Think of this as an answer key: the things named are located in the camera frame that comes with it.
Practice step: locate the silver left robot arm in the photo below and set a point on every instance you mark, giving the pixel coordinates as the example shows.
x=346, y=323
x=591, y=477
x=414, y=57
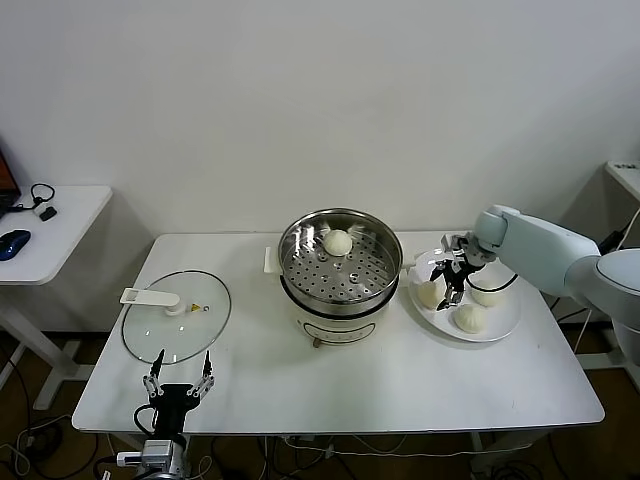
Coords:
x=180, y=465

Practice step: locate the cream electric cooker base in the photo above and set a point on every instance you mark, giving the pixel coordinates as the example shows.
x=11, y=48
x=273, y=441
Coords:
x=340, y=327

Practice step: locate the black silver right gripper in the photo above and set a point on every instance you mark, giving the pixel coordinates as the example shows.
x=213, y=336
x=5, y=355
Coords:
x=472, y=250

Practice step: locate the white steamed baozi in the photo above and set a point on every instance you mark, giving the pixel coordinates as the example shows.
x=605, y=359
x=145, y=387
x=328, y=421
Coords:
x=490, y=297
x=470, y=319
x=336, y=243
x=427, y=296

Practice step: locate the small black adapter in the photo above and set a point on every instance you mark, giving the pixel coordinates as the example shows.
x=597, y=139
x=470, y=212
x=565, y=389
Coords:
x=50, y=215

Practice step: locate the white desk with label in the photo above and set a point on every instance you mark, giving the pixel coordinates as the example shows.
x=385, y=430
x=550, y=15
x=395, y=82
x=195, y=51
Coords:
x=625, y=172

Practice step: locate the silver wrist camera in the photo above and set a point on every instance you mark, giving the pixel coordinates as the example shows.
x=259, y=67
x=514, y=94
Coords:
x=450, y=242
x=157, y=447

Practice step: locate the white round plate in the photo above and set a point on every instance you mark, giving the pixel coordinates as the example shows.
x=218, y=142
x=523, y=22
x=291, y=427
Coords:
x=495, y=325

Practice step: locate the blue computer mouse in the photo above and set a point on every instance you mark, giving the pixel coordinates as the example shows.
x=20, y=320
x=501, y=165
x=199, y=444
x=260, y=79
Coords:
x=14, y=242

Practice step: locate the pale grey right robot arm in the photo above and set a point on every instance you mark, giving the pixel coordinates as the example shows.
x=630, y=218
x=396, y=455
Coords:
x=550, y=250

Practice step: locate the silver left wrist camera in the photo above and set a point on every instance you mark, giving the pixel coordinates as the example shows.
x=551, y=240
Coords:
x=157, y=447

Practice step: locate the white side desk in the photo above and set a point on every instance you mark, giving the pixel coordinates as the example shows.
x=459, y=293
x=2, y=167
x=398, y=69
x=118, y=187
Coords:
x=75, y=220

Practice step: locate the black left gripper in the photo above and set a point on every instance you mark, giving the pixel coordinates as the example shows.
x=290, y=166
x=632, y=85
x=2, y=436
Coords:
x=169, y=410

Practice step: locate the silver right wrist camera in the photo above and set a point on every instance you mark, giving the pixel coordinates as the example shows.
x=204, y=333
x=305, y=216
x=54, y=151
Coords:
x=450, y=242

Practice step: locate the open black laptop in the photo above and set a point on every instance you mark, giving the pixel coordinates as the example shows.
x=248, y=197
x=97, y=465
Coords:
x=7, y=190

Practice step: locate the stainless steel steamer basket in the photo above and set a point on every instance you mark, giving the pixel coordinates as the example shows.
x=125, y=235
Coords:
x=372, y=272

